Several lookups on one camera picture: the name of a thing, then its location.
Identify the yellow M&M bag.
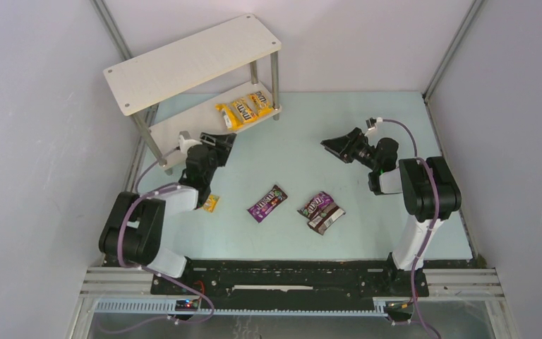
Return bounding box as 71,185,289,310
231,97,258,124
202,194,220,213
248,90,274,117

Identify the yellow candy bag barcode up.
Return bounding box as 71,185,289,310
215,104,243,131

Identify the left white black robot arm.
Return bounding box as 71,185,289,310
98,131,236,278

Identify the white two-tier metal shelf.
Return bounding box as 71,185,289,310
103,13,282,174

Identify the purple M&M bag right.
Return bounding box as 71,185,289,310
297,191,335,220

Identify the purple m&m bag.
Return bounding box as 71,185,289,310
248,184,288,223
297,191,335,220

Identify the brown M&M bag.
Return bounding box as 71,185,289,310
307,203,346,235

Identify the purple M&M bag centre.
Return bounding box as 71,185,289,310
248,184,288,223

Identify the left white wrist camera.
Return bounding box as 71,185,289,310
178,131,203,155

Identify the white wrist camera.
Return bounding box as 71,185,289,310
365,117,383,137
178,131,203,155

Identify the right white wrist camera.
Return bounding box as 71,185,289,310
365,117,383,137

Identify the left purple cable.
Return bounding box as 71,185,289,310
115,147,216,323

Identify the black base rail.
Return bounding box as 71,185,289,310
151,258,433,314

